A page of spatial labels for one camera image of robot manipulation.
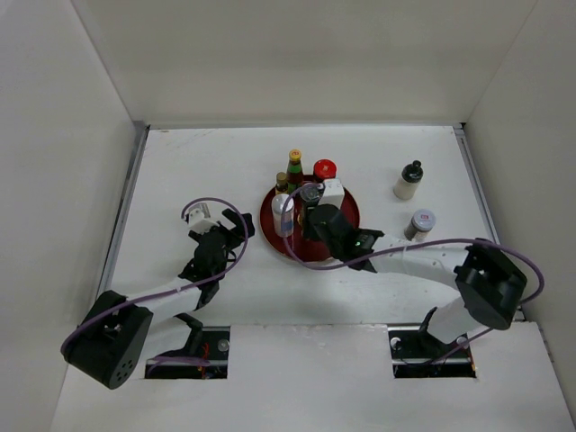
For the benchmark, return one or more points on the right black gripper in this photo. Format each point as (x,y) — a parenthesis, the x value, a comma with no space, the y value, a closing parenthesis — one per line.
(310,226)

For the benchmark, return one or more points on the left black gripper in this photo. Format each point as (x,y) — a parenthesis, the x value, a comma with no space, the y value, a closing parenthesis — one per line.
(236,234)

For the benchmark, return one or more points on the grey lid spice shaker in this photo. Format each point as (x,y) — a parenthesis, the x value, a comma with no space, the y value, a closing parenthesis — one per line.
(310,194)

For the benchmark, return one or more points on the tall silver lid jar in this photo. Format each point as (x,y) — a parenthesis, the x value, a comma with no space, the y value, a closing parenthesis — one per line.
(282,207)

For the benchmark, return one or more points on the red lid sauce jar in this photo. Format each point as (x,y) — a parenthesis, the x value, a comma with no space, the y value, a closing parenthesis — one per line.
(324,169)

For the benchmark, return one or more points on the small yellow label bottle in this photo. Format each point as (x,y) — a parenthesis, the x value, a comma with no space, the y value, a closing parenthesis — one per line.
(281,183)

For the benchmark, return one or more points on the green label sauce bottle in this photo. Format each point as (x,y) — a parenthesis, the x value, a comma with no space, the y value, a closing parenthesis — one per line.
(294,171)

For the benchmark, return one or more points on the silver lid pepper jar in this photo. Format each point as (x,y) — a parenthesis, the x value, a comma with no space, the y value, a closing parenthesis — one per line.
(421,223)

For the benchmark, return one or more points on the black cap small bottle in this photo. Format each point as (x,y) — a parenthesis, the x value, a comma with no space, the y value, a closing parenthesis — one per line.
(409,180)

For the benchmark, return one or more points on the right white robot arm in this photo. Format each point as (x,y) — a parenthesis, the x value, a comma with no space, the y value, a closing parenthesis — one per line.
(489,285)

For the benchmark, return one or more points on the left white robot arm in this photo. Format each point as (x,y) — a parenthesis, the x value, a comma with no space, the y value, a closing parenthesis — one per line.
(114,335)

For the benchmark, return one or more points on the red round tray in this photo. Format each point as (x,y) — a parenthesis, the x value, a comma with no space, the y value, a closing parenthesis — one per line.
(305,249)

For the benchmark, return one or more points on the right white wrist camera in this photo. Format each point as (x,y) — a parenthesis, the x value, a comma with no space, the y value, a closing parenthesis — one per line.
(333,193)

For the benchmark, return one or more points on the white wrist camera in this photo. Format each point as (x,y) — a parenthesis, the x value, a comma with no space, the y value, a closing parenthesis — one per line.
(198,218)
(333,193)

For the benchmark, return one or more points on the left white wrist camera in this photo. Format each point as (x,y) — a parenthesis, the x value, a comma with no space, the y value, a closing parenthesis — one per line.
(198,218)

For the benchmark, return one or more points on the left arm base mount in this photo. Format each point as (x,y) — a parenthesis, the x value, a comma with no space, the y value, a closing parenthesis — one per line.
(202,351)

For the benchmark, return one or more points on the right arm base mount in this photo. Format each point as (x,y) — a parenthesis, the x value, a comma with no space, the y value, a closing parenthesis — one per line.
(416,355)

